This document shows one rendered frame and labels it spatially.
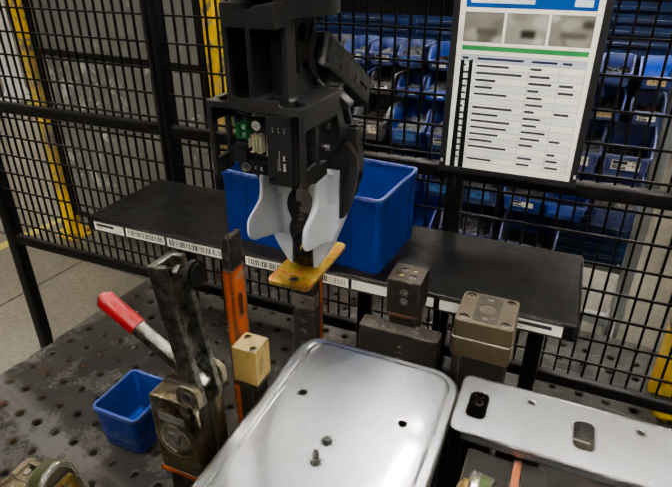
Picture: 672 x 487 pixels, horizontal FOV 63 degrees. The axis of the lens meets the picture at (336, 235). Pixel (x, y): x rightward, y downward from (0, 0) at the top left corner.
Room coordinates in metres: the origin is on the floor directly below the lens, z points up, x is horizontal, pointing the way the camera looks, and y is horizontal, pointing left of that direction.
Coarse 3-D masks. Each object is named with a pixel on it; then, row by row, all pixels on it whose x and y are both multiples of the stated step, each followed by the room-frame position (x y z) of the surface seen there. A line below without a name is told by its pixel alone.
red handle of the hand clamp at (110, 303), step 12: (108, 300) 0.51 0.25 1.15; (120, 300) 0.52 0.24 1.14; (108, 312) 0.50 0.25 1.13; (120, 312) 0.50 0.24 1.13; (132, 312) 0.51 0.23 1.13; (120, 324) 0.50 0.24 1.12; (132, 324) 0.50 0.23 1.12; (144, 324) 0.50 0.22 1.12; (144, 336) 0.49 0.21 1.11; (156, 336) 0.49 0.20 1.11; (156, 348) 0.48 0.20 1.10; (168, 348) 0.49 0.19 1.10; (168, 360) 0.48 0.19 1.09; (204, 372) 0.48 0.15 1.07; (204, 384) 0.46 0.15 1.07
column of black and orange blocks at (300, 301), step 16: (304, 192) 0.74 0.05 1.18; (304, 208) 0.74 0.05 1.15; (304, 224) 0.74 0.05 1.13; (320, 288) 0.76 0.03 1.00; (304, 304) 0.74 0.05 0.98; (320, 304) 0.76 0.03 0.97; (304, 320) 0.74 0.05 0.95; (320, 320) 0.76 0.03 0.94; (304, 336) 0.74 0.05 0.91; (320, 336) 0.75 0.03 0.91
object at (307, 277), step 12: (300, 252) 0.41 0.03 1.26; (336, 252) 0.43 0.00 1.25; (288, 264) 0.41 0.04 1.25; (300, 264) 0.41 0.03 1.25; (324, 264) 0.41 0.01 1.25; (276, 276) 0.39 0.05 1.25; (288, 276) 0.39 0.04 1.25; (300, 276) 0.39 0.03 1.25; (312, 276) 0.39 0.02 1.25; (300, 288) 0.37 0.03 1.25
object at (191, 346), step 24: (168, 264) 0.48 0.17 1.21; (192, 264) 0.46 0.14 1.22; (168, 288) 0.46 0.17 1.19; (192, 288) 0.46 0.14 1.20; (168, 312) 0.46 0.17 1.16; (192, 312) 0.48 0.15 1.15; (168, 336) 0.46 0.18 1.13; (192, 336) 0.48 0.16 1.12; (192, 360) 0.46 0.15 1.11; (192, 384) 0.45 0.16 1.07; (216, 384) 0.48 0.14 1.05
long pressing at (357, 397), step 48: (288, 384) 0.53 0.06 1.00; (336, 384) 0.53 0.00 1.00; (384, 384) 0.53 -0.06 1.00; (432, 384) 0.53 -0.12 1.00; (240, 432) 0.45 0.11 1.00; (288, 432) 0.46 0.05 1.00; (336, 432) 0.46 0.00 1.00; (384, 432) 0.46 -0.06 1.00; (432, 432) 0.46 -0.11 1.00; (240, 480) 0.39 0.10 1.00; (288, 480) 0.39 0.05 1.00; (336, 480) 0.39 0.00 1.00; (384, 480) 0.39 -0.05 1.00
